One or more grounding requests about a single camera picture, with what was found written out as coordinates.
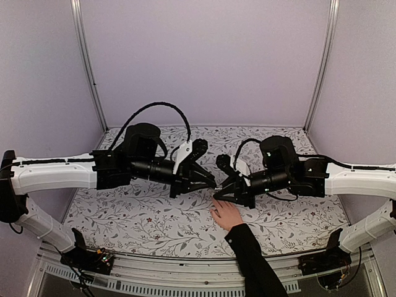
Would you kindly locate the aluminium frame post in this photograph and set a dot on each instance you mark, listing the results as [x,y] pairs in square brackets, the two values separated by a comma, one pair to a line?
[86,61]
[325,56]

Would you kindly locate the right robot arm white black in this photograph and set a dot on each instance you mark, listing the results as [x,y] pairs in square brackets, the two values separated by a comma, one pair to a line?
[313,176]

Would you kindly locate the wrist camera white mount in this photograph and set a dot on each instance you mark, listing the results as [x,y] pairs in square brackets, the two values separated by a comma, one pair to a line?
[189,151]
[232,167]

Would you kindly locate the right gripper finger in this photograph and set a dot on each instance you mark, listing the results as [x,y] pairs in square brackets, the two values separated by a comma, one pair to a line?
[225,195]
[230,181]

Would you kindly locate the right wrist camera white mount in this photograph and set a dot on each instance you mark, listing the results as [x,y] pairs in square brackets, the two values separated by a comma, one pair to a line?
[232,167]

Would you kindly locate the left aluminium frame post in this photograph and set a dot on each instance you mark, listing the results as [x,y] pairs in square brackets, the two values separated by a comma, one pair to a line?
[86,61]

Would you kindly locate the person's bare hand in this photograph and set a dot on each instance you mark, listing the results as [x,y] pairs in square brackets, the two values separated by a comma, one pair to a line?
[225,214]

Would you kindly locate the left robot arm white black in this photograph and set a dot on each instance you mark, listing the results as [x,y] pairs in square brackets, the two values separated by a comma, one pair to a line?
[135,157]

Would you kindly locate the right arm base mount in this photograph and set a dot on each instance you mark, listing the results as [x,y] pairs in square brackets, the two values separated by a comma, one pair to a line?
[332,257]

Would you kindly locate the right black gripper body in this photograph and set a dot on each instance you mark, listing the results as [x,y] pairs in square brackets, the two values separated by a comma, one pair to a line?
[247,200]

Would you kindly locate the front aluminium slotted rail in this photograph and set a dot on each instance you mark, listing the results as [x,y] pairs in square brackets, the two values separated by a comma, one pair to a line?
[134,275]

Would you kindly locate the black sleeved forearm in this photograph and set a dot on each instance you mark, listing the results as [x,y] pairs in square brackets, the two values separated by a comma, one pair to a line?
[259,278]

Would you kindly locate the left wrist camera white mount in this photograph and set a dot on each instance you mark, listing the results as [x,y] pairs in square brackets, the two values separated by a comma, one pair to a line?
[189,151]

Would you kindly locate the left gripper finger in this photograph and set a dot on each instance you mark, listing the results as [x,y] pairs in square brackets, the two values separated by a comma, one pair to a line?
[199,174]
[200,186]

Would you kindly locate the floral patterned table mat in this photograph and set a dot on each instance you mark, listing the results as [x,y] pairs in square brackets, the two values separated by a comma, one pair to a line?
[142,218]

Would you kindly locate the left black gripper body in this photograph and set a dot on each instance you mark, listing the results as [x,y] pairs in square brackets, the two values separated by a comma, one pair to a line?
[181,178]

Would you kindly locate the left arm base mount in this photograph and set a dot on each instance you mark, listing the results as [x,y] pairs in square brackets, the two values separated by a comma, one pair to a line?
[99,261]

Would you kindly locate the right aluminium frame post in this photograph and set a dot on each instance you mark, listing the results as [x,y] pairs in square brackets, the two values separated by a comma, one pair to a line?
[325,56]

